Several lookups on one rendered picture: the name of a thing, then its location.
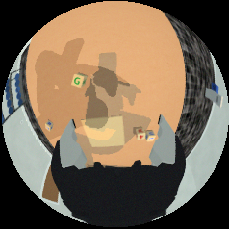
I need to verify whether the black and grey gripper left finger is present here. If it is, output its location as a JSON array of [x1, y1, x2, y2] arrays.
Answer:
[[51, 119, 87, 200]]

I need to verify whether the beige block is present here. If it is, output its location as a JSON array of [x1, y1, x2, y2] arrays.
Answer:
[[71, 73, 88, 88], [45, 120, 53, 131], [145, 131, 156, 141], [136, 128, 145, 140]]

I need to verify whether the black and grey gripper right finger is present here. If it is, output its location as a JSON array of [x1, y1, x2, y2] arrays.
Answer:
[[149, 115, 186, 196]]

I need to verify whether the tan flat mat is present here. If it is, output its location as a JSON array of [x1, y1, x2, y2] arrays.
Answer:
[[81, 115, 125, 147]]

